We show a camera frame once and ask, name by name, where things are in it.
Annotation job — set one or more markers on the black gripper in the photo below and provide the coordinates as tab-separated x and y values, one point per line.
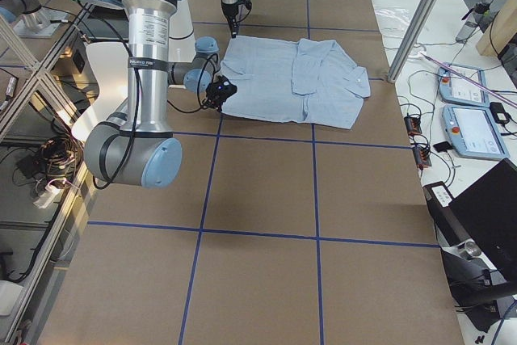
230	14
212	90

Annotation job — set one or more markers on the light blue button-up shirt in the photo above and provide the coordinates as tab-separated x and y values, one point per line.
312	82

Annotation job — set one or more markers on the white plastic chair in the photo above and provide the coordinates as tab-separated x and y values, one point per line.
108	61

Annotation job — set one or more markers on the upper blue teach pendant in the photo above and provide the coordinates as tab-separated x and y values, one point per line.
454	89

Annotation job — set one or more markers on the blue teach pendant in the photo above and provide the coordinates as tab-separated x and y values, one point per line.
472	132
454	89

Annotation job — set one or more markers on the lower blue teach pendant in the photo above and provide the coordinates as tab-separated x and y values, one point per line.
472	132

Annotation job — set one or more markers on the black monitor with label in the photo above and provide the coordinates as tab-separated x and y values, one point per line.
484	212

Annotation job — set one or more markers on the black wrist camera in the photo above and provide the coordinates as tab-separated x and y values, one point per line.
224	88

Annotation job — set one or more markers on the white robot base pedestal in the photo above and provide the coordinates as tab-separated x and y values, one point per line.
181	34

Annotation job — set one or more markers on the grey aluminium frame post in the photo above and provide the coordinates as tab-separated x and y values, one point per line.
413	31

